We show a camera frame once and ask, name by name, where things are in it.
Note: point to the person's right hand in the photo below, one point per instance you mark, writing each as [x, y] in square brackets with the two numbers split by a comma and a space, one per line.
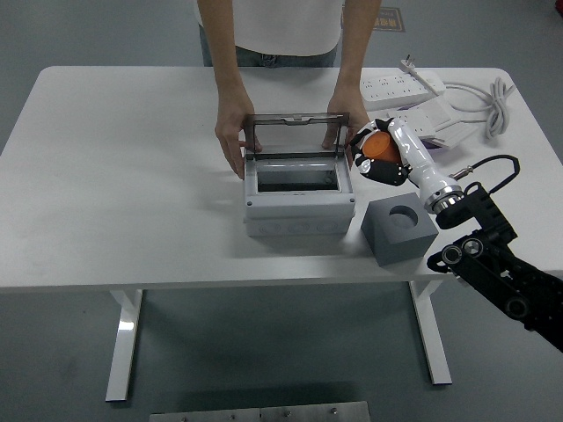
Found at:
[231, 127]

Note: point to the person's left hand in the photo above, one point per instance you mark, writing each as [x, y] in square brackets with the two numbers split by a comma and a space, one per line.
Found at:
[341, 103]

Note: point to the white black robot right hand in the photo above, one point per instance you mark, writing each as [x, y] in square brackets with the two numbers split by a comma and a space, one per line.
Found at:
[418, 154]

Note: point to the orange cylindrical battery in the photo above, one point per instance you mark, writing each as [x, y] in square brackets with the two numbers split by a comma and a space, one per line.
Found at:
[380, 147]

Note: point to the transparent hinged box lid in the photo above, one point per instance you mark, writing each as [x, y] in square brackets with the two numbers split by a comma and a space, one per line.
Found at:
[294, 136]

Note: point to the grey electrical enclosure box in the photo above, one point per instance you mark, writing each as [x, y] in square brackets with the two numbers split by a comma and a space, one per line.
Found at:
[299, 208]

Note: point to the person's right forearm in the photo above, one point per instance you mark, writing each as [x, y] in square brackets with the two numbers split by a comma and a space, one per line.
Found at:
[224, 53]

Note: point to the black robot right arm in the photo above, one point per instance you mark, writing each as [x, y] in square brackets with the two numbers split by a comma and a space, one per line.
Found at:
[484, 259]

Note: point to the person's left forearm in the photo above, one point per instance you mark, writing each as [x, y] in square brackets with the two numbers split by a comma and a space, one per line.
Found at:
[356, 48]

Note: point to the short white power strip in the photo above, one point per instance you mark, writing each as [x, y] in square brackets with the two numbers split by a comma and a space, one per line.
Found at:
[424, 125]

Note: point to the white flat socket panel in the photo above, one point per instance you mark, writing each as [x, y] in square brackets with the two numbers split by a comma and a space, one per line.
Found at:
[444, 114]

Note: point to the long white power strip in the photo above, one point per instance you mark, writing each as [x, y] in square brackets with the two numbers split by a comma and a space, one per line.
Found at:
[396, 88]

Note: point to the white power plug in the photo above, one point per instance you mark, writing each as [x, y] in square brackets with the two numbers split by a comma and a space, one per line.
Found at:
[409, 63]

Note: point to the grey block with round hole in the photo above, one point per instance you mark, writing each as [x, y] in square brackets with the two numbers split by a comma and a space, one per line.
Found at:
[404, 246]

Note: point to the person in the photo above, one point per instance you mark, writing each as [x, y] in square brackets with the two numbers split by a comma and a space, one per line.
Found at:
[286, 26]

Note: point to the brown floor sign sticker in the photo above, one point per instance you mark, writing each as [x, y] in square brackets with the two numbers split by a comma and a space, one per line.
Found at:
[391, 22]

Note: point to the white table leg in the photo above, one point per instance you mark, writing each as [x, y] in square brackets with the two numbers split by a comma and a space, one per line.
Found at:
[123, 343]
[433, 338]

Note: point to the grey metal plate with screws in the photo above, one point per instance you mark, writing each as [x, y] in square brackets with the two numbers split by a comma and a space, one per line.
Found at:
[259, 414]

